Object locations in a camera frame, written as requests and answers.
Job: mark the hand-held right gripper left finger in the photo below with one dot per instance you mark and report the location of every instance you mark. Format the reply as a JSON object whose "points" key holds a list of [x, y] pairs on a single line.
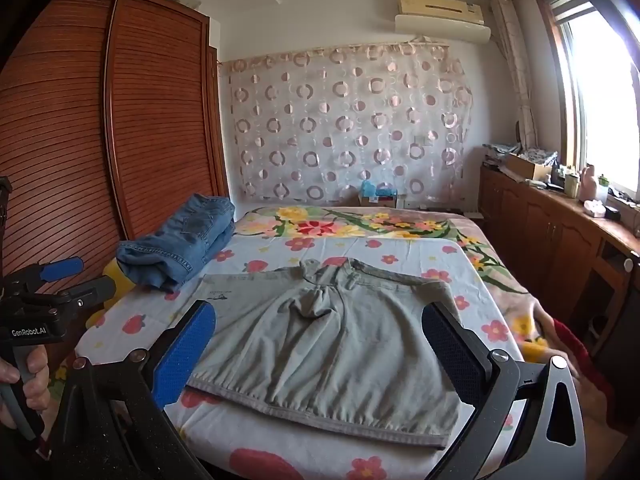
{"points": [[182, 355]]}

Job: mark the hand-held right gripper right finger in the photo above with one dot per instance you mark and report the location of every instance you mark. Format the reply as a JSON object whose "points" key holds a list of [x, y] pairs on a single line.
{"points": [[450, 355]]}

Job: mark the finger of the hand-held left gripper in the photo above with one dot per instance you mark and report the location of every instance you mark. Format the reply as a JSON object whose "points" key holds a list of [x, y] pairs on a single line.
{"points": [[95, 290], [62, 267]]}

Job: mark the grey pants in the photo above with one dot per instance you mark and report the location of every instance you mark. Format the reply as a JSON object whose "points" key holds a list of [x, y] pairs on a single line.
{"points": [[325, 340]]}

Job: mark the person's left hand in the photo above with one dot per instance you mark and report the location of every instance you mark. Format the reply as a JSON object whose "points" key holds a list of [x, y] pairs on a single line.
{"points": [[37, 380]]}

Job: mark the yellow plush toy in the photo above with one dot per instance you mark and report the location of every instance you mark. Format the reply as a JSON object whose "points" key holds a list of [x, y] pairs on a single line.
{"points": [[120, 282]]}

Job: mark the folded blue jeans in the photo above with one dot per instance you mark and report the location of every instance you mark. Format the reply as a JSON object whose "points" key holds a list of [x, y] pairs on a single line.
{"points": [[190, 240]]}

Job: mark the white floral sheet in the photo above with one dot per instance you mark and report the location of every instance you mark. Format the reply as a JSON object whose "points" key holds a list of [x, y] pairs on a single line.
{"points": [[380, 460]]}

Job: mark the red cloth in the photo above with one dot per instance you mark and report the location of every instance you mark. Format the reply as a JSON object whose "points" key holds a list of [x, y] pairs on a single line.
{"points": [[580, 355]]}

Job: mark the brown slatted wooden wardrobe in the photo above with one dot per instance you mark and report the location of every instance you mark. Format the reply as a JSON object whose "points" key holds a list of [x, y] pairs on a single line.
{"points": [[100, 135]]}

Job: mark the floral blanket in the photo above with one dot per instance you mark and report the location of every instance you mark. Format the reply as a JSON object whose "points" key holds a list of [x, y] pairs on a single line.
{"points": [[380, 222]]}

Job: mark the brown wooden sideboard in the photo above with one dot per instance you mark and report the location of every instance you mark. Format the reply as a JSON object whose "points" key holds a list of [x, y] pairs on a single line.
{"points": [[550, 240]]}

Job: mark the printed cardboard box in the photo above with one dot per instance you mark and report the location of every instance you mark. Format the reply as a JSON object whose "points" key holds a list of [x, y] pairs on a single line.
{"points": [[380, 199]]}

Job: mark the blue plastic bag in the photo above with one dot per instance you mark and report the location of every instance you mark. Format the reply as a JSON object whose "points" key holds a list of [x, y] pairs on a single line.
{"points": [[369, 189]]}

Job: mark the open cardboard box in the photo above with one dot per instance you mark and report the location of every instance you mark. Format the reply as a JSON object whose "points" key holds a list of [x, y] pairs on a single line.
{"points": [[525, 167]]}

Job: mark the white tissue box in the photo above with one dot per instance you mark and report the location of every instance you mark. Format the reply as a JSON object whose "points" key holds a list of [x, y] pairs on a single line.
{"points": [[595, 209]]}

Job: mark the white cup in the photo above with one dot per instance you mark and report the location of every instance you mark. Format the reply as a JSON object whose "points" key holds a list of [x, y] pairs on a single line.
{"points": [[571, 182]]}

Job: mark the patterned folded cloth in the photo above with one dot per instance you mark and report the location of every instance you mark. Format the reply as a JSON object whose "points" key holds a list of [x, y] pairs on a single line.
{"points": [[500, 149]]}

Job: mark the pink bottle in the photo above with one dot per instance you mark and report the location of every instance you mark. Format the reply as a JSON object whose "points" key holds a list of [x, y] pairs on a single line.
{"points": [[588, 187]]}

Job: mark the pink circle patterned curtain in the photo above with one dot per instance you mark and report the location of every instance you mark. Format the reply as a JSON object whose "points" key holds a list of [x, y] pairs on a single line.
{"points": [[350, 125]]}

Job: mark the pale window curtain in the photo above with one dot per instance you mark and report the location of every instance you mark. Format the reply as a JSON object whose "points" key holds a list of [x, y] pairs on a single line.
{"points": [[517, 70]]}

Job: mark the white storage bag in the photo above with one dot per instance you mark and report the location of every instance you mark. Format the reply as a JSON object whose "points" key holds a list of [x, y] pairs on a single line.
{"points": [[185, 0]]}

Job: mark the wooden framed window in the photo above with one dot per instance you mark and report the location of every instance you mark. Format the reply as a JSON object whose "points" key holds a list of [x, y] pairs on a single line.
{"points": [[600, 85]]}

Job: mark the beige air conditioner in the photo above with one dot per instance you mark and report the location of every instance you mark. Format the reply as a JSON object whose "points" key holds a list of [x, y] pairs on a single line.
{"points": [[440, 15]]}

